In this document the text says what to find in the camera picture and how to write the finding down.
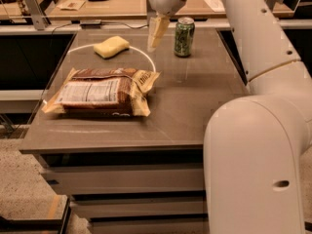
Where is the small paper note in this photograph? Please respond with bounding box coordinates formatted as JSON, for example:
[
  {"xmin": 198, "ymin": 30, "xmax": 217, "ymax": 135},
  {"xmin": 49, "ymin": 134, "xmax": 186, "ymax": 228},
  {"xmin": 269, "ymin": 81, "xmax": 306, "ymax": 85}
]
[{"xmin": 58, "ymin": 0, "xmax": 85, "ymax": 11}]

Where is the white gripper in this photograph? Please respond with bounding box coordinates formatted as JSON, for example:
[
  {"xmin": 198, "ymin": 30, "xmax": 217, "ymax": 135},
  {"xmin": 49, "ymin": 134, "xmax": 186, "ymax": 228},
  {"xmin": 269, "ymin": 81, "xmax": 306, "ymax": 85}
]
[{"xmin": 147, "ymin": 0, "xmax": 185, "ymax": 52}]

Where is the grey metal bracket left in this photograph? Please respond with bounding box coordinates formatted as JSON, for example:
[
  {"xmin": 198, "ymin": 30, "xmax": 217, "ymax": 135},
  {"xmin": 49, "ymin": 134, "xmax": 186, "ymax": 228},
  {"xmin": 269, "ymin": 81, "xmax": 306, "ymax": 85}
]
[{"xmin": 24, "ymin": 0, "xmax": 48, "ymax": 30}]

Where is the white cable on table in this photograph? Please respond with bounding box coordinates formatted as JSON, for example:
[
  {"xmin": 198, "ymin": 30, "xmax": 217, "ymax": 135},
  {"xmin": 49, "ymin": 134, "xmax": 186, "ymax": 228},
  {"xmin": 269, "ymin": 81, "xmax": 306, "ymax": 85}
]
[{"xmin": 67, "ymin": 43, "xmax": 157, "ymax": 73}]

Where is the grey drawer cabinet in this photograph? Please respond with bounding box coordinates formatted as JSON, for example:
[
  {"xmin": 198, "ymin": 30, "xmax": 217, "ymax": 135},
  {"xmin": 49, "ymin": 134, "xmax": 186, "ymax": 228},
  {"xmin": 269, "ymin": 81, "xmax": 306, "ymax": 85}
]
[{"xmin": 20, "ymin": 27, "xmax": 247, "ymax": 234}]

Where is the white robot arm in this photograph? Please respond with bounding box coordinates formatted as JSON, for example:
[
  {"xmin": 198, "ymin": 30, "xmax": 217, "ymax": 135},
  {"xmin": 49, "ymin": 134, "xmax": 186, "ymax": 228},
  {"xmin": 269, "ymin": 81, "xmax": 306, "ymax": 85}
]
[{"xmin": 148, "ymin": 0, "xmax": 312, "ymax": 234}]

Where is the white paper sheet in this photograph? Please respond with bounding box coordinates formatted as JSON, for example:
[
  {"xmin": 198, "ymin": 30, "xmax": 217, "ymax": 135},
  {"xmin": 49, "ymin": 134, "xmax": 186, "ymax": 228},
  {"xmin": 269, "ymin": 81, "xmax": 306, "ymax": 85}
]
[{"xmin": 205, "ymin": 0, "xmax": 225, "ymax": 13}]

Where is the green soda can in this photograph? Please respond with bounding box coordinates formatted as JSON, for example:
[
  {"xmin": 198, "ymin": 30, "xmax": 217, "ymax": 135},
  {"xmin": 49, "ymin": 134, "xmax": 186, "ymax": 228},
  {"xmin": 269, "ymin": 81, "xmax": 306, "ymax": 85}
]
[{"xmin": 174, "ymin": 17, "xmax": 195, "ymax": 58}]

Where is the yellow sponge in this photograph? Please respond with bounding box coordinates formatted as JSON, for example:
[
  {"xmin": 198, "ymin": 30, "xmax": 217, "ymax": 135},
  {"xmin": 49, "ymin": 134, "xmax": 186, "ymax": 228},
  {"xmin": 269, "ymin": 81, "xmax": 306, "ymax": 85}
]
[{"xmin": 94, "ymin": 36, "xmax": 130, "ymax": 59}]

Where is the brown chip bag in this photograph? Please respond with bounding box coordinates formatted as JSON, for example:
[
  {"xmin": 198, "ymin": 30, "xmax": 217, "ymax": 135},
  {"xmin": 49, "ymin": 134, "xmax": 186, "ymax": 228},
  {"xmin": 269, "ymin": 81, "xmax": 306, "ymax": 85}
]
[{"xmin": 43, "ymin": 68, "xmax": 159, "ymax": 117}]

